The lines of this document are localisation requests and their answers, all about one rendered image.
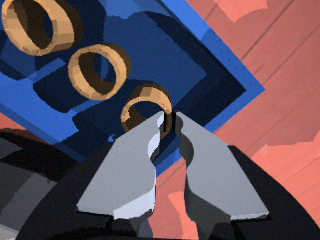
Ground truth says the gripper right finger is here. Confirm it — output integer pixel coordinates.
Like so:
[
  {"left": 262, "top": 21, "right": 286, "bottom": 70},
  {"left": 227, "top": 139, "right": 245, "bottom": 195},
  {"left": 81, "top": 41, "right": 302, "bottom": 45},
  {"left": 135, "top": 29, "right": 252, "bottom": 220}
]
[{"left": 172, "top": 111, "right": 320, "bottom": 240}]

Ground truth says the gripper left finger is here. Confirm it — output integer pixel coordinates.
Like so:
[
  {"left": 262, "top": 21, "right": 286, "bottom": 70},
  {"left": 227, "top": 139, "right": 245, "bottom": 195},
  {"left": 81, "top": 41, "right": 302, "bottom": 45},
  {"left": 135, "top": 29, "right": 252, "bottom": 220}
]
[{"left": 15, "top": 110, "right": 167, "bottom": 240}]

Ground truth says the bronze metal sleeve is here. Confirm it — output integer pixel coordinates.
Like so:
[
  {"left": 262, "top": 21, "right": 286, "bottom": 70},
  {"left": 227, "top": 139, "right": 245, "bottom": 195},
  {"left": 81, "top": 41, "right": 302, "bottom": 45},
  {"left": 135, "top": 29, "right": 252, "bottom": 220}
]
[
  {"left": 121, "top": 83, "right": 172, "bottom": 140},
  {"left": 1, "top": 0, "right": 83, "bottom": 56},
  {"left": 68, "top": 42, "right": 131, "bottom": 101}
]

